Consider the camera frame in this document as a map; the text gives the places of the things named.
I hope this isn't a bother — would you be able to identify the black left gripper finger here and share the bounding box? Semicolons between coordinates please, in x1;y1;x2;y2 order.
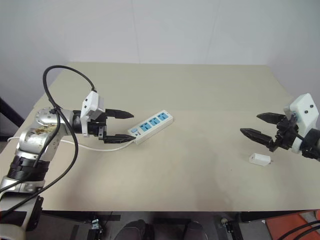
102;133;137;145
104;108;135;121

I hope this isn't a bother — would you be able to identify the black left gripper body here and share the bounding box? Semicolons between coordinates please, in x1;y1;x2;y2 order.
87;109;109;145

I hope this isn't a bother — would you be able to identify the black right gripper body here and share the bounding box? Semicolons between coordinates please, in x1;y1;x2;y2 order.
268;113;305;153

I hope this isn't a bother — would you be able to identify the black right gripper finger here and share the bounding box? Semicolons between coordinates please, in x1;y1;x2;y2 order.
256;112;286;126
239;127;275;149

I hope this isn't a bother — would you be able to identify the white plug adapter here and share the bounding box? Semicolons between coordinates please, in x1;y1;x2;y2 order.
248;152;274;168

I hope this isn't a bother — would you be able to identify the white blue power strip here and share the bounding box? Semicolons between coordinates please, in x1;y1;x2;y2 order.
127;109;175;146

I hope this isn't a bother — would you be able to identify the dark slanted panel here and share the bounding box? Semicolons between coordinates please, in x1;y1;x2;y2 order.
0;95;26;144

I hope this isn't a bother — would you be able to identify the orange floor object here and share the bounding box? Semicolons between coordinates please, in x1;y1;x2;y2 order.
264;211;320;240

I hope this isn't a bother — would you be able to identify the dark rounded shape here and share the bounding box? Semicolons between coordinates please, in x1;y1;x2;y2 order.
115;219;151;240
183;221;209;240

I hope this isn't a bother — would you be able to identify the white cable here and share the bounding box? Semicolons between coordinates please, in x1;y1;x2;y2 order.
7;136;137;153

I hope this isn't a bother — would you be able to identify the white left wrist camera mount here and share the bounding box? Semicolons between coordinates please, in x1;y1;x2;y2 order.
80;90;107;138

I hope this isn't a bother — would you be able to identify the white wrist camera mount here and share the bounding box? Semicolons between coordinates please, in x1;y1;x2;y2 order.
80;90;107;138
283;92;320;155

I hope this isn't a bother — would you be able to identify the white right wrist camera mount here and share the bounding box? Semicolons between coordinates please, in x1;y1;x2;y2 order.
283;92;320;155

